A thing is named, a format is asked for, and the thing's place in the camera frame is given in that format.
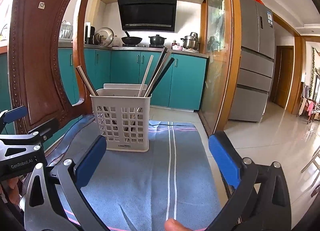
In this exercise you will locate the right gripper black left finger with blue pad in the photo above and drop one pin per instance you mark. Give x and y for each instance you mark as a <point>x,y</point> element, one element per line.
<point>74,176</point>

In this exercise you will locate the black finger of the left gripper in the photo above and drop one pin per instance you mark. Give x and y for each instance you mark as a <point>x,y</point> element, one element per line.
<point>46,130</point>

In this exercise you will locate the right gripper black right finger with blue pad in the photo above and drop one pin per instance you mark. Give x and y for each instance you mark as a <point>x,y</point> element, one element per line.
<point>235,213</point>

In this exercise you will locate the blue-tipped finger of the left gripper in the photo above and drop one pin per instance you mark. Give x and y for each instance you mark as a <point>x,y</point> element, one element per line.
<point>9,116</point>

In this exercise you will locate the light wood chopstick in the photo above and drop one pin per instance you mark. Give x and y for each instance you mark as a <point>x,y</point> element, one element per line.
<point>145,76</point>
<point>163,61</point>
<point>86,81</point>

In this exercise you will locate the dark brown chopstick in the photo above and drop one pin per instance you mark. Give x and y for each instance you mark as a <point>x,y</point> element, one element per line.
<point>162,55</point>

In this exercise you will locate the dark red-brown chopstick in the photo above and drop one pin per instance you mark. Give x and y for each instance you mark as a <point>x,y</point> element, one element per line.
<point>162,74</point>

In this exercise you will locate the teal kitchen cabinets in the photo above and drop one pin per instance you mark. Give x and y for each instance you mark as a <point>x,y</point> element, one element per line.
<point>180,88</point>

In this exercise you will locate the operator fingertip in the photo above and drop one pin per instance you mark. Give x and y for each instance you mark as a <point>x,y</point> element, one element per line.
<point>173,225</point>

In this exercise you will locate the white perforated utensil basket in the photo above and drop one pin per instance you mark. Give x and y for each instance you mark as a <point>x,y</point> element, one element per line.
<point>122,115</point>

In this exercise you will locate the blue striped table cloth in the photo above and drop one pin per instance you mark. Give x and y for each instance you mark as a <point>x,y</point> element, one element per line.
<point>173,179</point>

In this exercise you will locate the white dish rack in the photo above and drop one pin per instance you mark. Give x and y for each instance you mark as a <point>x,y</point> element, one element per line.
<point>66,30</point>

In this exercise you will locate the carved wooden chair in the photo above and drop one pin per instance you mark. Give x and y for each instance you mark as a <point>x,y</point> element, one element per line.
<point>33,65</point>

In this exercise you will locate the black wok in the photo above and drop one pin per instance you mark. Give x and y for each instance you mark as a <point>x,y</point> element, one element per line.
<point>130,40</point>

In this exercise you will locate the silver refrigerator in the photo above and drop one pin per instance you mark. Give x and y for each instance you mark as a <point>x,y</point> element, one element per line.
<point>256,62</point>

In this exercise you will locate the steel stock pot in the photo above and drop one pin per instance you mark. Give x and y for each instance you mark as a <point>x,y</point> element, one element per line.
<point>191,41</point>

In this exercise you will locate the black cooking pot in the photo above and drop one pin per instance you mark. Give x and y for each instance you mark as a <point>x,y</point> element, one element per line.
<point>157,40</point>

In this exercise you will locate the black range hood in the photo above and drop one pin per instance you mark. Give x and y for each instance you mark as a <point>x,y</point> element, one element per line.
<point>147,15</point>

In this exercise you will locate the wooden glass sliding door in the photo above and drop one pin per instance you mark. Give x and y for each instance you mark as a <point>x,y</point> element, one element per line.
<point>220,40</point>

